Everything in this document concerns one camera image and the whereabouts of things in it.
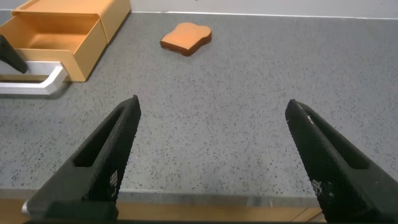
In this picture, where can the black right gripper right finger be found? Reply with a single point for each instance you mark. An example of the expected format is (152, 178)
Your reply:
(335, 174)

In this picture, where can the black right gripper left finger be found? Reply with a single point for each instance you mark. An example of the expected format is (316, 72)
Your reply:
(93, 174)

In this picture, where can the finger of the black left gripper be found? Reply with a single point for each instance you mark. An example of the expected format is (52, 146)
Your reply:
(11, 54)

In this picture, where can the toy toast slice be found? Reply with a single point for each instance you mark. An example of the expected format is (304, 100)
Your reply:
(186, 38)

